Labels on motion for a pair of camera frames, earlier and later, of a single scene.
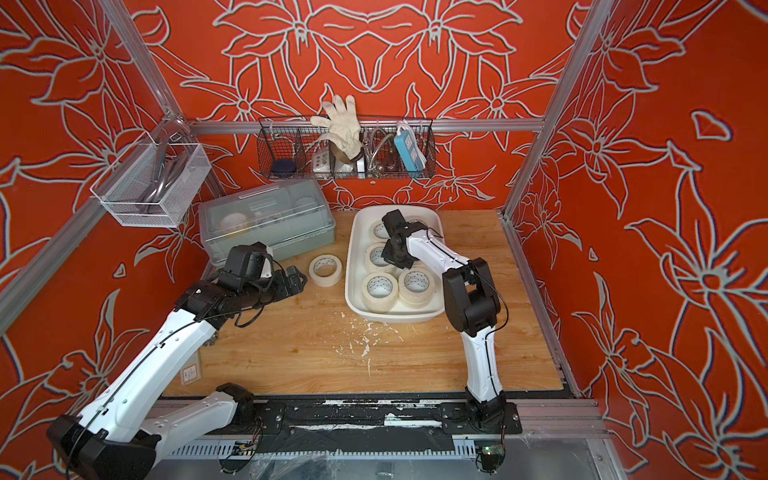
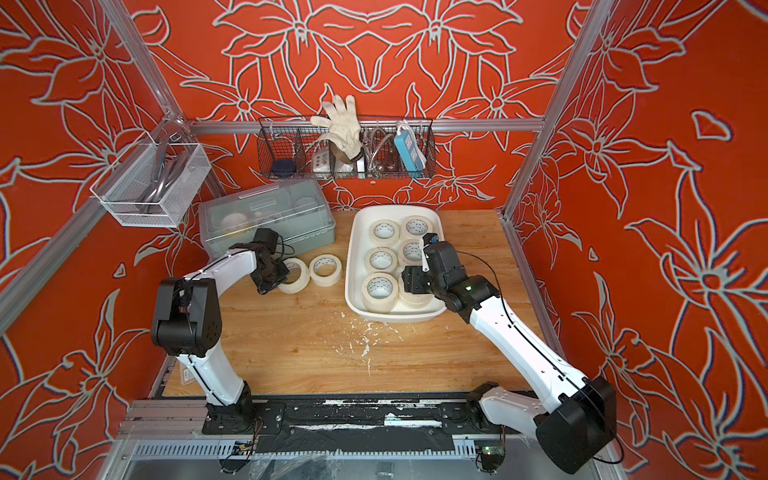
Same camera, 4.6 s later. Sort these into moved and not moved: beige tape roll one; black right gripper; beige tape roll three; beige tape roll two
Moved: black right gripper
Not moved: beige tape roll one; beige tape roll three; beige tape roll two
